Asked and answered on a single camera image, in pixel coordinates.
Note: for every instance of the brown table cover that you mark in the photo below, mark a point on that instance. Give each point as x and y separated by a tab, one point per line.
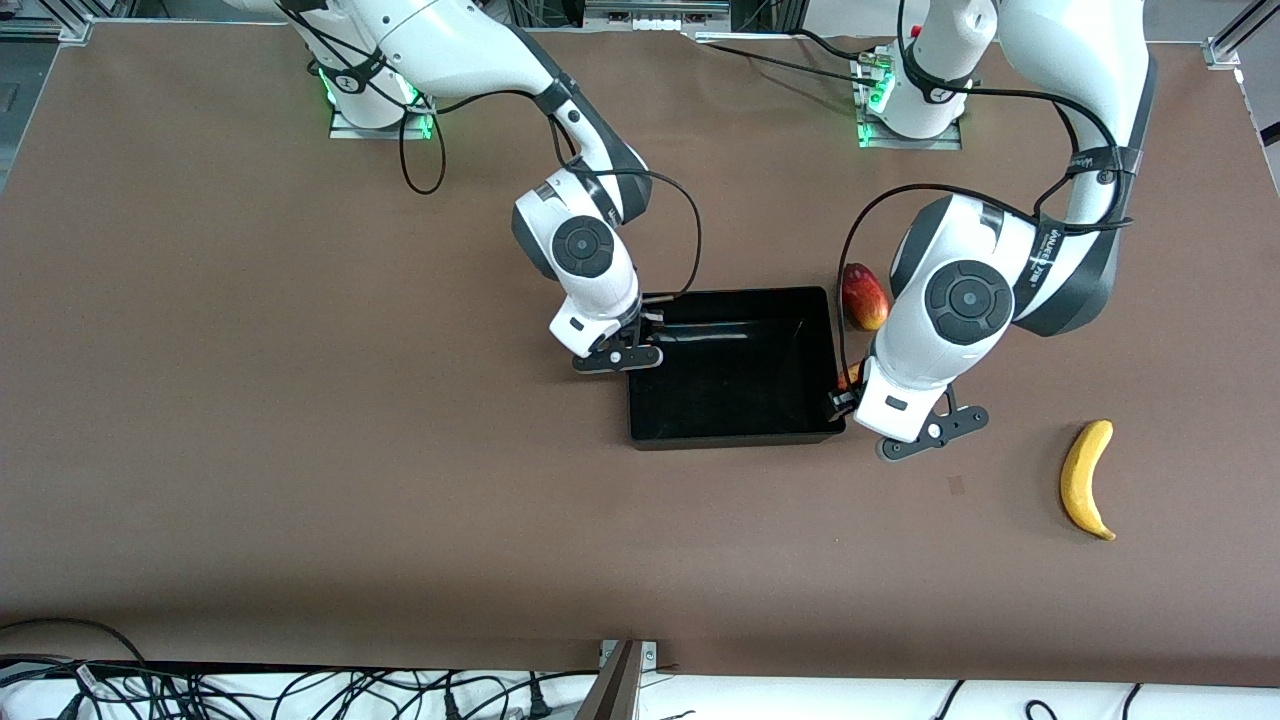
640	560

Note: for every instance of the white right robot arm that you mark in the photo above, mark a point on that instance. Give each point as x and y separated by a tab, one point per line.
450	45

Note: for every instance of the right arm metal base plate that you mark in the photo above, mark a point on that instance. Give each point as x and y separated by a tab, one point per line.
370	130

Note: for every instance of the red apple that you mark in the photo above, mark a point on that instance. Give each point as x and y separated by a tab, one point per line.
851	377

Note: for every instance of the aluminium camera post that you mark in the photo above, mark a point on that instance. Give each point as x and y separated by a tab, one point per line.
615	690

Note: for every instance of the grey power strip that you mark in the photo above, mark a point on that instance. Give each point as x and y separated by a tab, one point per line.
655	18

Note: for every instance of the black plastic box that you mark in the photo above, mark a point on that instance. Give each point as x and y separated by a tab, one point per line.
740	400

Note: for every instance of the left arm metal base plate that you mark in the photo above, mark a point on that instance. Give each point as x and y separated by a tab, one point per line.
910	143

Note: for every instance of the aluminium frame profile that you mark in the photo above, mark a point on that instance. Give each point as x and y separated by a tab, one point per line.
70	30
1222	48

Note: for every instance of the red yellow mango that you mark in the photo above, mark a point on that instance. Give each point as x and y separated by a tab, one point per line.
865	300

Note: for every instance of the yellow banana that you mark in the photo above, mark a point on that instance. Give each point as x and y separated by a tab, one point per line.
1078	480

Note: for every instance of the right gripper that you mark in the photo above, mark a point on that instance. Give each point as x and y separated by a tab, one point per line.
648	322

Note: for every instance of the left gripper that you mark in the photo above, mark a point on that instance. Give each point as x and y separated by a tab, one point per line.
837	402

